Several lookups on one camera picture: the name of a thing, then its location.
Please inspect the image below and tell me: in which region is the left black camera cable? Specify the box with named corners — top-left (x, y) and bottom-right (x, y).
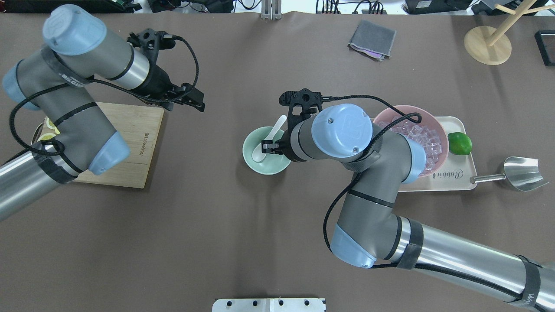
top-left (9, 35), bottom-right (200, 156)

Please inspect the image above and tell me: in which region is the right black camera cable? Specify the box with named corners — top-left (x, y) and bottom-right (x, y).
top-left (321, 95), bottom-right (423, 260)

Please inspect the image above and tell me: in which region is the metal ice scoop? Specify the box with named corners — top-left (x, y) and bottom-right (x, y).
top-left (470, 156), bottom-right (549, 192)

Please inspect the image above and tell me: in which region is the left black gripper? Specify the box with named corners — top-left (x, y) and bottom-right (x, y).
top-left (139, 65), bottom-right (206, 112)

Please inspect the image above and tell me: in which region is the cream plastic tray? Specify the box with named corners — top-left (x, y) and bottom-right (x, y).
top-left (369, 115), bottom-right (478, 192)

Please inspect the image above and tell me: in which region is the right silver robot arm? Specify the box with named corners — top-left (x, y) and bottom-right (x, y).
top-left (261, 104), bottom-right (555, 312)

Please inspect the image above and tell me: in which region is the mint green bowl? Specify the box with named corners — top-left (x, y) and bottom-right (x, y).
top-left (242, 126), bottom-right (292, 176)

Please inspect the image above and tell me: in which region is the aluminium frame post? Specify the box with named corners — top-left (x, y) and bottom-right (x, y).
top-left (261, 0), bottom-right (282, 20)

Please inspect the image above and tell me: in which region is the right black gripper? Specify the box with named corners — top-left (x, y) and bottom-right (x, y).
top-left (261, 130), bottom-right (300, 162)

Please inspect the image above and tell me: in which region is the pink bowl of ice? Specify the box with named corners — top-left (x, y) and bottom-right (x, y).
top-left (390, 105), bottom-right (449, 177)

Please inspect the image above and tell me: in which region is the grey folded cloth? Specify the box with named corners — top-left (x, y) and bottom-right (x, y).
top-left (348, 20), bottom-right (397, 62)

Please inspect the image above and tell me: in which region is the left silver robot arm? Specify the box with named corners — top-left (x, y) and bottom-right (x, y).
top-left (0, 4), bottom-right (206, 221)

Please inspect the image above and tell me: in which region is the black camera cable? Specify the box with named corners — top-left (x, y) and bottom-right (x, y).
top-left (9, 35), bottom-right (200, 156)
top-left (321, 95), bottom-right (423, 260)

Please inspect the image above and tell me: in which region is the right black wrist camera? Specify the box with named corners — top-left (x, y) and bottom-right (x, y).
top-left (279, 88), bottom-right (323, 130)

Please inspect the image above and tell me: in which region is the lemon slice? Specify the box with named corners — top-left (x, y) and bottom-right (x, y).
top-left (38, 133), bottom-right (57, 141)
top-left (45, 118), bottom-right (61, 135)

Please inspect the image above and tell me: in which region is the green lime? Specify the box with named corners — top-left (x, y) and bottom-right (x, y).
top-left (447, 132), bottom-right (473, 156)

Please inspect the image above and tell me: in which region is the white ceramic spoon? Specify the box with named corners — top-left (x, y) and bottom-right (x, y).
top-left (251, 114), bottom-right (287, 163)

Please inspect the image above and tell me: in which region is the wooden mug tree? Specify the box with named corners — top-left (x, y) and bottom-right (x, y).
top-left (464, 0), bottom-right (555, 65)

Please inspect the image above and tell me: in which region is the bamboo cutting board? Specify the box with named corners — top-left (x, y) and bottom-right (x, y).
top-left (75, 102), bottom-right (164, 189)

